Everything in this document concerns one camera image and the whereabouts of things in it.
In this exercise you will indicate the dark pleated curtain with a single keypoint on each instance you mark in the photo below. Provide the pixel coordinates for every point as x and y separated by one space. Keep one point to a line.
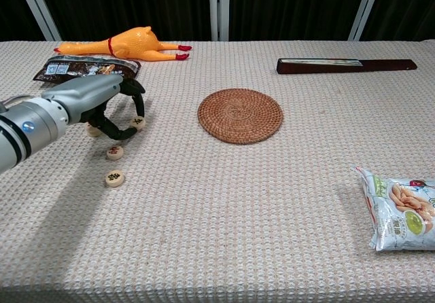
136 4

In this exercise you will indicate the dark brown snack packet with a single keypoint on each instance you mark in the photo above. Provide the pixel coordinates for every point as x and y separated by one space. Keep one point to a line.
85 67

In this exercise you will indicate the dark wooden folded fan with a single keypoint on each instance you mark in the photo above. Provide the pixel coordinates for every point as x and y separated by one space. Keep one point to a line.
340 67

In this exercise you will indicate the white slanted frame post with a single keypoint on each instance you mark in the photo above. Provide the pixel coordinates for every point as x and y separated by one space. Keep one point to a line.
365 11
37 11

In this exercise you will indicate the round woven rattan coaster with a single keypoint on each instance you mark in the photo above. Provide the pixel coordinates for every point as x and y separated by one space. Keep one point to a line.
240 116

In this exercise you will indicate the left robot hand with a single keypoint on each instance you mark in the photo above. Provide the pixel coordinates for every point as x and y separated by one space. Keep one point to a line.
85 94

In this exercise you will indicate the white green snack bag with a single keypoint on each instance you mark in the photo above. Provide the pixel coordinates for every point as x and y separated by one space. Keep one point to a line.
401 211

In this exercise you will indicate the white double frame post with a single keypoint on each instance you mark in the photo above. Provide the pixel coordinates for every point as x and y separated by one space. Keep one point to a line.
213 11

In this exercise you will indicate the wooden chess piece black character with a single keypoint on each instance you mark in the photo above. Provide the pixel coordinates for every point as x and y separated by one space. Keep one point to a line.
93 134
115 178
137 123

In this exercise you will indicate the yellow rubber chicken toy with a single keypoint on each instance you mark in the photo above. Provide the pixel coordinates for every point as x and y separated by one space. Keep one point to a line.
132 43

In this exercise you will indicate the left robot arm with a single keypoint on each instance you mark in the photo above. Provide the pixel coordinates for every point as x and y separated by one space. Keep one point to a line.
30 129

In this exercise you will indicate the beige woven tablecloth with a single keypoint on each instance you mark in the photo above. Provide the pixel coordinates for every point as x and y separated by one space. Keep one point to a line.
217 214

